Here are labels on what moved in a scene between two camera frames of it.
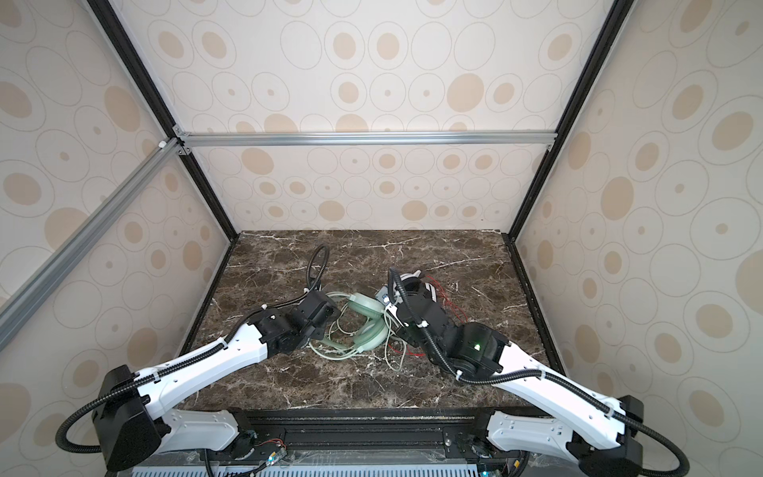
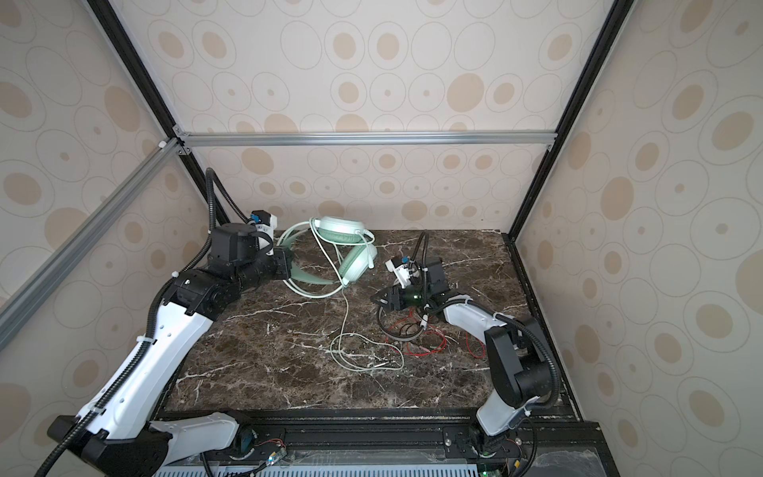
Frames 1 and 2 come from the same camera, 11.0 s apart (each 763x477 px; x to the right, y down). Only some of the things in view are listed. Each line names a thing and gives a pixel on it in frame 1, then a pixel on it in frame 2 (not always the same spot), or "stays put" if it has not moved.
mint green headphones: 373,332 -> 354,240
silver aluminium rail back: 183,137 stays put
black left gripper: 321,331 -> 287,261
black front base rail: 359,434 stays put
